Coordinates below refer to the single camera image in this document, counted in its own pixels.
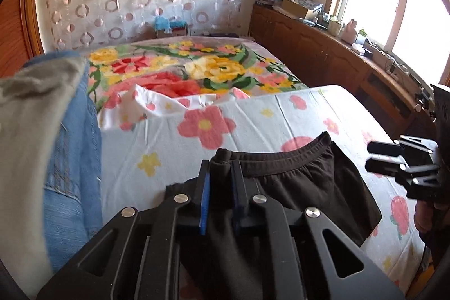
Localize white mug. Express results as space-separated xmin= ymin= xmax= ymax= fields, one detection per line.
xmin=327 ymin=18 xmax=343 ymax=37

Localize colourful floral blanket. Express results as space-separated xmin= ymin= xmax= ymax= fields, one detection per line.
xmin=88 ymin=37 xmax=306 ymax=109

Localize folded blue jeans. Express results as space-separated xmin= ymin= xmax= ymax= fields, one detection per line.
xmin=23 ymin=52 xmax=102 ymax=272

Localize wooden louvred wardrobe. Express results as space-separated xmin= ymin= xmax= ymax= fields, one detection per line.
xmin=0 ymin=0 xmax=44 ymax=78

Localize white strawberry print quilt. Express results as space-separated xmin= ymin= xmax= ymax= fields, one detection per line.
xmin=98 ymin=83 xmax=428 ymax=290

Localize person's right hand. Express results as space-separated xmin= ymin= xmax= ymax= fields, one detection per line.
xmin=414 ymin=201 xmax=449 ymax=234

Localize blue tissue box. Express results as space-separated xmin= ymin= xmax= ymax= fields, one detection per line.
xmin=154 ymin=16 xmax=188 ymax=38

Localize folded grey-green pants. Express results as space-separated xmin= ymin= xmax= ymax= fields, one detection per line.
xmin=1 ymin=56 xmax=89 ymax=297

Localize long wooden cabinet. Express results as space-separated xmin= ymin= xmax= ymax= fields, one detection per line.
xmin=249 ymin=4 xmax=436 ymax=139

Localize cardboard box on cabinet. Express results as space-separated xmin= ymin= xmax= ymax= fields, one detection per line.
xmin=281 ymin=0 xmax=323 ymax=21

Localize black pants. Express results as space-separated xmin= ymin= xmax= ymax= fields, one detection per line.
xmin=180 ymin=132 xmax=382 ymax=299

